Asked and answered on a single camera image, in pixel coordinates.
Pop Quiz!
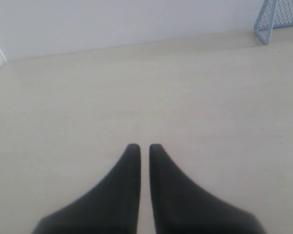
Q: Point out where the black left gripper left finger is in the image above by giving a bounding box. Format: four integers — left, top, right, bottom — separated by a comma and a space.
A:
33, 144, 141, 234

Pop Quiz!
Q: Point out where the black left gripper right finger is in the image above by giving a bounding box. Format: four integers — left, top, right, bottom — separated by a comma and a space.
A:
149, 144, 265, 234

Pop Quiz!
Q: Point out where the small light blue goal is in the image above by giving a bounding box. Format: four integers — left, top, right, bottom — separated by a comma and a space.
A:
253, 0, 293, 44

